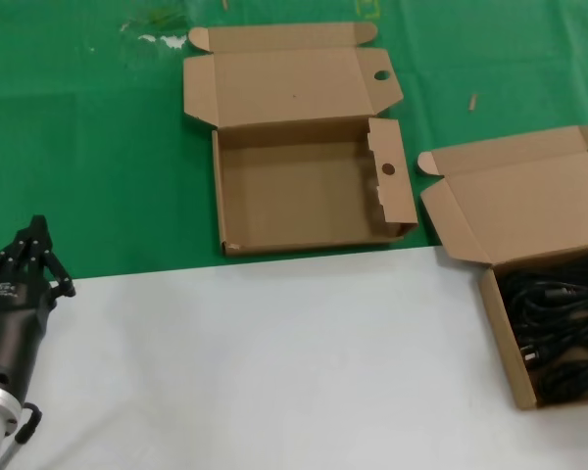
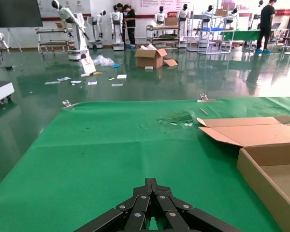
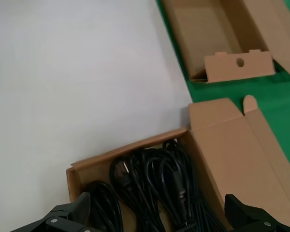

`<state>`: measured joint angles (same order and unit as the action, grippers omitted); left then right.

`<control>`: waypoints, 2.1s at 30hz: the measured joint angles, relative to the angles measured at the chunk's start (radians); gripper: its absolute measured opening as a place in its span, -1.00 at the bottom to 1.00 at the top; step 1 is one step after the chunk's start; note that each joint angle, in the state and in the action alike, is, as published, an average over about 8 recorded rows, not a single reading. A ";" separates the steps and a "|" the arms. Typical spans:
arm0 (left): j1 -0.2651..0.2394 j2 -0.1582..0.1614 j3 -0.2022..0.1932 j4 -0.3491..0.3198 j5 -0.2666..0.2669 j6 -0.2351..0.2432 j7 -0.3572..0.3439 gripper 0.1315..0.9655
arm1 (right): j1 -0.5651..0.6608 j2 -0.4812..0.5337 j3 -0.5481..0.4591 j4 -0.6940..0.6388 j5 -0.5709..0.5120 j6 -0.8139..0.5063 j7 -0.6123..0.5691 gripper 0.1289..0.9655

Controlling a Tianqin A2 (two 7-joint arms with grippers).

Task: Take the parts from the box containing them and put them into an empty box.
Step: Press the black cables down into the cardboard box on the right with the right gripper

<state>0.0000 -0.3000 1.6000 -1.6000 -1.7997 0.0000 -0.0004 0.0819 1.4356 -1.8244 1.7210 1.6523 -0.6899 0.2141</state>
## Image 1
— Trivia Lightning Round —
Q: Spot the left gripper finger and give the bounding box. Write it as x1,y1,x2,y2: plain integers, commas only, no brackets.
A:
26,215,77,303
0,214,42,276

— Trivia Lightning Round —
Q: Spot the cardboard box with round holes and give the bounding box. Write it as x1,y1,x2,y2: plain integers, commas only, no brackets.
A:
182,22,419,258

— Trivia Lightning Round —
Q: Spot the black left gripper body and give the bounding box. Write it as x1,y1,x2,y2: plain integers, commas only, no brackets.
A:
0,271,59,400

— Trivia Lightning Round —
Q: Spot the clear plastic wrap scrap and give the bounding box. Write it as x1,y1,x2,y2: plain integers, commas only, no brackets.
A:
120,9,190,50

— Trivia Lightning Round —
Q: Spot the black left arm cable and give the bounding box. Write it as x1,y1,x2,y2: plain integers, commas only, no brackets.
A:
0,400,44,470

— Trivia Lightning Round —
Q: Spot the green table cloth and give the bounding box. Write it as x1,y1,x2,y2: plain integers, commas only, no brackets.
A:
0,0,588,283

